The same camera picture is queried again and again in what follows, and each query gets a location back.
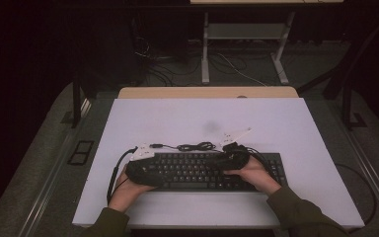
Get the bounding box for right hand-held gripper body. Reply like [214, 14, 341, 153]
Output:
[219, 127, 253, 172]

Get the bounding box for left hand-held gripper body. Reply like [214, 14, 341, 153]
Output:
[125, 143, 161, 188]

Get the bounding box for black computer keyboard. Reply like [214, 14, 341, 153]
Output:
[144, 151, 289, 194]

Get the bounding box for person's left hand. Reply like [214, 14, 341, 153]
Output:
[108, 164, 156, 213]

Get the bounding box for person's right hand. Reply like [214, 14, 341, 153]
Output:
[223, 155, 282, 198]

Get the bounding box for white board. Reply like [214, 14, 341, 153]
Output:
[72, 97, 365, 229]

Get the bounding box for black floor outlet plate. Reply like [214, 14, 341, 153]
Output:
[66, 140, 95, 166]

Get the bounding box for wooden table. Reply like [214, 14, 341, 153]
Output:
[117, 86, 300, 100]

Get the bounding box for black metal stand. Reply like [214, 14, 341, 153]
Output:
[341, 82, 368, 131]
[70, 74, 99, 129]

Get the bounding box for black keyboard cable with plug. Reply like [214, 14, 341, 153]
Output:
[149, 141, 226, 154]

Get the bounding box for right hand-held gripper cable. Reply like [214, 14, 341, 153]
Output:
[244, 146, 278, 180]

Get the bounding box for white floor cable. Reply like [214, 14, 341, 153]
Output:
[216, 52, 268, 87]

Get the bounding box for black floor cables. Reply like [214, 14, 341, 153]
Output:
[133, 35, 202, 88]

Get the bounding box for metal floor rail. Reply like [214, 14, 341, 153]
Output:
[344, 130, 379, 228]
[19, 131, 77, 237]

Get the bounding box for table with white metal frame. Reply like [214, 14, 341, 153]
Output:
[189, 0, 344, 86]

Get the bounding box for thin black cable loop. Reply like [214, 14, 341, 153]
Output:
[335, 162, 378, 228]

